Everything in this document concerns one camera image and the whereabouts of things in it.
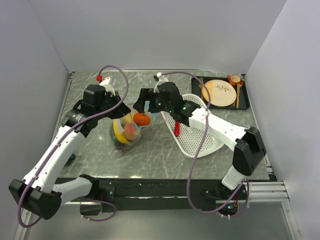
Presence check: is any small orange cup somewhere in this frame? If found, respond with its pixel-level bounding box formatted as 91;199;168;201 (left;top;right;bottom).
227;74;242;87

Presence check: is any yellow banana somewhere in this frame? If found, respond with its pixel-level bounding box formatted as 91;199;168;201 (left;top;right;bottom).
113;120;131;146

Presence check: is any red chili pepper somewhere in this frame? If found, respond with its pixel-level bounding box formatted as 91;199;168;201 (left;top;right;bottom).
173;121;180;137

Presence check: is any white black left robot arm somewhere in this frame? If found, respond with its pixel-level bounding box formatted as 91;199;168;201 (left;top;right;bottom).
8;83;131;220

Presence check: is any black rectangular tray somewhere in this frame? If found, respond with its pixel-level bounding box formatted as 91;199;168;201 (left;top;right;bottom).
191;76;250;110

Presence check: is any white perforated plastic basket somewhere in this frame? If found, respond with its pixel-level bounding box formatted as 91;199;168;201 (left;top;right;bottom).
159;93;225;159

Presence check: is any beige plate with branch pattern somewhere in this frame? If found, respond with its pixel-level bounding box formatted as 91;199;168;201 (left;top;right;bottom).
201;79;237;107

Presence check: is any wooden knife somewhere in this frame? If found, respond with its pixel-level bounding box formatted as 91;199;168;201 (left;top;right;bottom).
236;83;243;108

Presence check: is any gold fork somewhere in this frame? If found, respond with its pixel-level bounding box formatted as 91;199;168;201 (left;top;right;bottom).
198;77;204;100

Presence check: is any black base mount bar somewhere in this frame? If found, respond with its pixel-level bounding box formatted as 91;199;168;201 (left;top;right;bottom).
54;174;248;216

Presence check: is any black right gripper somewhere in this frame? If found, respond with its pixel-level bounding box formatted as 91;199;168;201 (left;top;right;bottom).
133;88;173;114

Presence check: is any clear zip top bag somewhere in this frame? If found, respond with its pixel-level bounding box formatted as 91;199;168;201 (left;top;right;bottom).
109;101;156;152

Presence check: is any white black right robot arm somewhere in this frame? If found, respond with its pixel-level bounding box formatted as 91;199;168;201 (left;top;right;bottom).
133;81;266;199

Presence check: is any red grape bunch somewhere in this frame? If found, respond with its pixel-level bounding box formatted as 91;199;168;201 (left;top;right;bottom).
114;142;133;152

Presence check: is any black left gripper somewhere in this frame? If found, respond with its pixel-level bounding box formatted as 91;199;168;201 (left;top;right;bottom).
95;91;131;120

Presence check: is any dark green mug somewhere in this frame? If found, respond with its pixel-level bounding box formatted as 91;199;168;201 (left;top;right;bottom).
67;154;76;164

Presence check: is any small orange pumpkin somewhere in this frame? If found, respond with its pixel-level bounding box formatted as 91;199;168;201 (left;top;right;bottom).
133;112;151;126

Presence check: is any orange peach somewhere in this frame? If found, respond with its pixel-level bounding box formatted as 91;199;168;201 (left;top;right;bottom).
123;123;138;141

